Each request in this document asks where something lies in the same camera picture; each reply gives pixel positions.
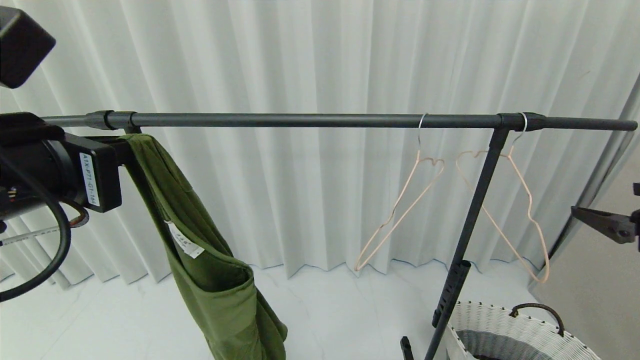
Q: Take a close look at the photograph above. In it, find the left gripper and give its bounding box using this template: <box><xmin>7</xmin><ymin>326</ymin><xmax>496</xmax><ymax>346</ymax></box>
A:
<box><xmin>0</xmin><ymin>132</ymin><xmax>123</xmax><ymax>221</ymax></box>

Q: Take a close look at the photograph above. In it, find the olive green printed T-shirt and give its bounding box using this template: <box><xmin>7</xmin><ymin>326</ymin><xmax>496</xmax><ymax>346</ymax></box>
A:
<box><xmin>120</xmin><ymin>134</ymin><xmax>288</xmax><ymax>360</ymax></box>

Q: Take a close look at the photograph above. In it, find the pink clothes hanger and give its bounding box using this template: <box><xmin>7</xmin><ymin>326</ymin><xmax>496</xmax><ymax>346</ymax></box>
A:
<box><xmin>354</xmin><ymin>113</ymin><xmax>446</xmax><ymax>272</ymax></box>
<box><xmin>455</xmin><ymin>112</ymin><xmax>551</xmax><ymax>284</ymax></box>

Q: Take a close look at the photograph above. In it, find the black clothes rack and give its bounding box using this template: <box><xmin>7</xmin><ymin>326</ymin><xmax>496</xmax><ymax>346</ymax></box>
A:
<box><xmin>40</xmin><ymin>110</ymin><xmax>639</xmax><ymax>360</ymax></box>

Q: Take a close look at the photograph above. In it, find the white laundry basket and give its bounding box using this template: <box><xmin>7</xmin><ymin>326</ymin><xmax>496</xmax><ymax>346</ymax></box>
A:
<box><xmin>442</xmin><ymin>300</ymin><xmax>601</xmax><ymax>360</ymax></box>

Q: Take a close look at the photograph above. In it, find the white curtain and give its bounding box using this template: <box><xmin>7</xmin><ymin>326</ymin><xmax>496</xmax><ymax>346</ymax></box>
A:
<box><xmin>0</xmin><ymin>0</ymin><xmax>640</xmax><ymax>291</ymax></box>

